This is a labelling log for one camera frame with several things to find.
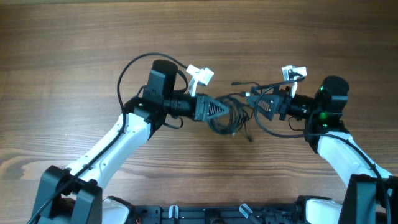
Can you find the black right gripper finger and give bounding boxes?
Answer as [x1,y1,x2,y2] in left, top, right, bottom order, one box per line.
[250,80,295,93]
[246,94,281,121]

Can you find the black cable bundle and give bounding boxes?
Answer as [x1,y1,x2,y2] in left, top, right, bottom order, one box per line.
[206,81,262,143]

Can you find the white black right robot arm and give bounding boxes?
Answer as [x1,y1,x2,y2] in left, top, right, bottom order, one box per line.
[245,75,397,223]

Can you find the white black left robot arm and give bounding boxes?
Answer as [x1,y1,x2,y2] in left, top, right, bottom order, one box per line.
[29,55,229,223]

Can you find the black right camera cable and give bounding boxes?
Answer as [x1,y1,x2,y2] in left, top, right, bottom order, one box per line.
[253,73,392,224]

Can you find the black camera cable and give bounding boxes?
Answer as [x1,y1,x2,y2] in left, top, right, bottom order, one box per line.
[27,52,189,224]
[253,73,392,224]

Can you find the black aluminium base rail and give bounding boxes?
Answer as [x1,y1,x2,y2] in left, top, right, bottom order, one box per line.
[127,203,308,224]

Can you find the black left camera cable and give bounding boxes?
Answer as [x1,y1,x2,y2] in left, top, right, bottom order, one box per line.
[27,52,189,224]

